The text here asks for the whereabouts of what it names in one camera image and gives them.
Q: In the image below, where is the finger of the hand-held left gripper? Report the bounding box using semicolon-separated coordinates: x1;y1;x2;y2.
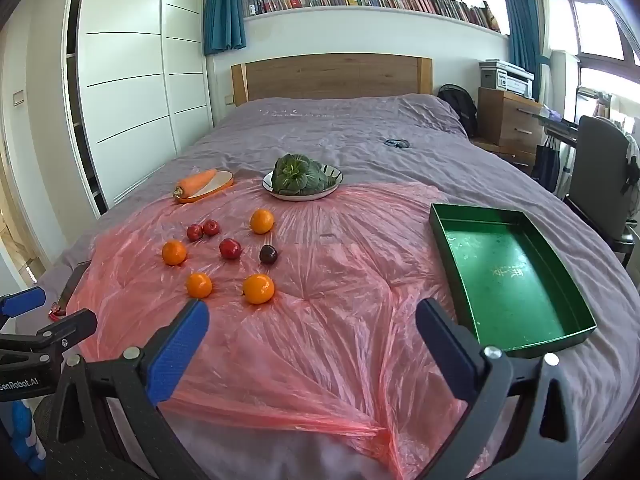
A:
0;308;98;368
0;286;47;318

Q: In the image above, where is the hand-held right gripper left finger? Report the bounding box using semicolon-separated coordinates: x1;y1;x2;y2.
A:
30;299;211;480

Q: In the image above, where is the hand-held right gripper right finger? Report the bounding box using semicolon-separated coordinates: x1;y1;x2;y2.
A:
400;297;608;480

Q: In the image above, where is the orange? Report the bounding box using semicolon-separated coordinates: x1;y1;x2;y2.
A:
242;273;276;305
161;240;188;266
249;209;275;235
186;272;213;299

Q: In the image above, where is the green rectangular tray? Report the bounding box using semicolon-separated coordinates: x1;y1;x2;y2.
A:
429;203;597;359

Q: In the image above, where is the pink plastic sheet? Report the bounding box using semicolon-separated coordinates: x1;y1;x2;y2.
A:
65;180;501;480

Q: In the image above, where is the carrot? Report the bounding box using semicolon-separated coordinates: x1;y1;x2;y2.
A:
173;168;218;198

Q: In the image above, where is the orange oval plate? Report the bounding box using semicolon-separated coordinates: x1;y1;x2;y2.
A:
175;170;235;205

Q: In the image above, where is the white striped-rim plate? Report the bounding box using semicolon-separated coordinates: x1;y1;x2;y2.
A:
262;165;344;202

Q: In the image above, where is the navy tote bag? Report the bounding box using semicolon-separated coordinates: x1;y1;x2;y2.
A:
531;135;561;192

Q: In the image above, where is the green bok choy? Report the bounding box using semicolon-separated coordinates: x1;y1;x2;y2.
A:
272;154;337;196

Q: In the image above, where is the grey chair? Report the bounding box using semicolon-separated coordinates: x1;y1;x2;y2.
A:
565;115;640;266

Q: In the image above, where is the wooden dresser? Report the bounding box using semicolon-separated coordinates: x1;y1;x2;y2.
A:
472;86;546;171

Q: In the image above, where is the black backpack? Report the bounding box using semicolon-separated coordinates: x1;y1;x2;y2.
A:
437;84;478;137

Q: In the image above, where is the white wardrobe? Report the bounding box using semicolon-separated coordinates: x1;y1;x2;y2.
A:
62;0;213;216

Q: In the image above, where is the grey white jacket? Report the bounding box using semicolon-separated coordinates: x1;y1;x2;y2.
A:
620;132;640;196

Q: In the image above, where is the white printer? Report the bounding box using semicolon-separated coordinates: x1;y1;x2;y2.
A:
479;59;535;98

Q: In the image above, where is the wooden headboard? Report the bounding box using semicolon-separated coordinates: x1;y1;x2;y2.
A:
231;53;433;107

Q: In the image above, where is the teal curtain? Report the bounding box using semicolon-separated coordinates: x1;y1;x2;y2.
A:
202;0;247;55
500;0;543;101

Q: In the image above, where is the side window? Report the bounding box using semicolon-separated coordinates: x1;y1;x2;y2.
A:
547;0;640;111

